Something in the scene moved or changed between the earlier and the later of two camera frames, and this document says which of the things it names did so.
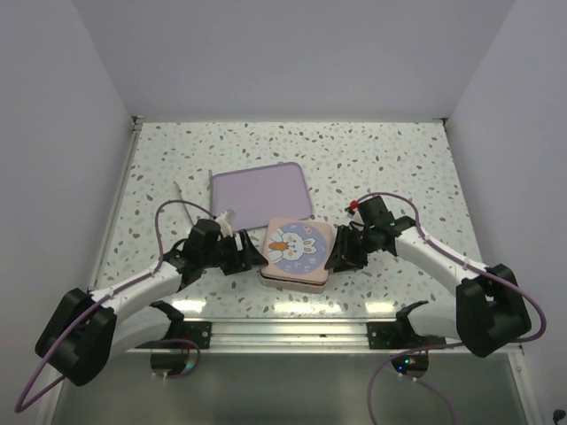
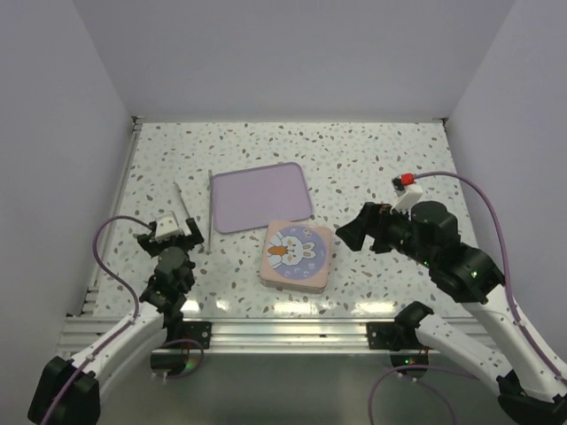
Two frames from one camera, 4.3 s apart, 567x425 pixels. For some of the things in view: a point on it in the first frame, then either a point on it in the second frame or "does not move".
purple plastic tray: [260, 196] does not move
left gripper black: [242, 259] -> [153, 247]
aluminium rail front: [246, 336] does not move
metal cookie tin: [291, 286] does not move
